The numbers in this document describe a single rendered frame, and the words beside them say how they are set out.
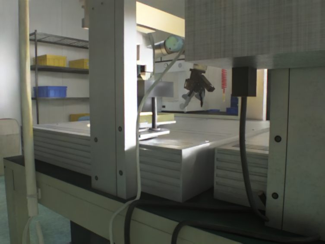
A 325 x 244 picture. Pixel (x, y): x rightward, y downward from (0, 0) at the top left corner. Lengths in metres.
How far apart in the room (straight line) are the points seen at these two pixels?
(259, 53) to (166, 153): 0.28
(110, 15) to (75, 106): 4.11
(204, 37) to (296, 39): 0.10
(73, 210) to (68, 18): 4.23
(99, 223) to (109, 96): 0.26
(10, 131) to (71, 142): 3.06
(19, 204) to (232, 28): 0.86
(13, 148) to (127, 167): 3.34
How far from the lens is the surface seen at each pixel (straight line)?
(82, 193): 0.64
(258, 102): 1.17
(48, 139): 0.83
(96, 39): 0.59
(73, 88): 4.63
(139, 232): 0.53
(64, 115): 4.54
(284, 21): 0.28
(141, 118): 0.76
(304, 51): 0.27
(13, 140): 3.80
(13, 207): 1.01
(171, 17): 0.66
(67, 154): 0.75
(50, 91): 3.89
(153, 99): 0.61
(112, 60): 0.54
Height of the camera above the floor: 0.94
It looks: 5 degrees down
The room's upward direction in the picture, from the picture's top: straight up
